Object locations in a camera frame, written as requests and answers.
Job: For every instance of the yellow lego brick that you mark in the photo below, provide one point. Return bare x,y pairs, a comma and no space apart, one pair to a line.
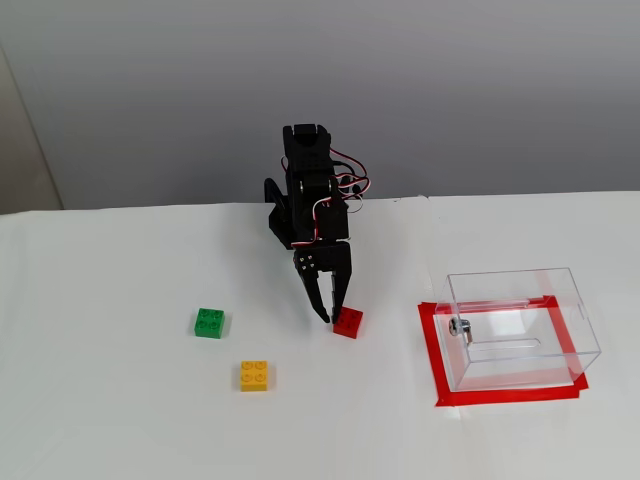
256,376

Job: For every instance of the silver box lock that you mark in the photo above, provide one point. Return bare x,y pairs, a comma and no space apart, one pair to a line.
459,327

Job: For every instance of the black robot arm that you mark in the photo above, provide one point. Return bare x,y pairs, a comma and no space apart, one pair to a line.
305,150

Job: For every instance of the black table clamp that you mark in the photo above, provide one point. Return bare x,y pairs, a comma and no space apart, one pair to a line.
272,189

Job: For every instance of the red tape square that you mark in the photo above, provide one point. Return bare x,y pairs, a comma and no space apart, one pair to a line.
430,350

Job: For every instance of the white table cover sheet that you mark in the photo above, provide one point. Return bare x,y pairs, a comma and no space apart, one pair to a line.
125,400

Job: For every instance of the beige partition panel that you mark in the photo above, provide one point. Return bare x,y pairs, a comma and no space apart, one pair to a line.
20,165

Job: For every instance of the green lego brick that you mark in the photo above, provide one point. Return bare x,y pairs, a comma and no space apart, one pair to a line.
208,323

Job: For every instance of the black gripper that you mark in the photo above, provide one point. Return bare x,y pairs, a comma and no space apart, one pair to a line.
331,259

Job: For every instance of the red lego brick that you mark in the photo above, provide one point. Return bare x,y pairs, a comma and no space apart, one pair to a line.
350,325

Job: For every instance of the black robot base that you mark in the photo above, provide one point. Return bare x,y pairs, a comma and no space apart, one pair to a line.
280,225

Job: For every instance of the transparent acrylic box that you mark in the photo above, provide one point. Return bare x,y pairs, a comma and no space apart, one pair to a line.
520,370

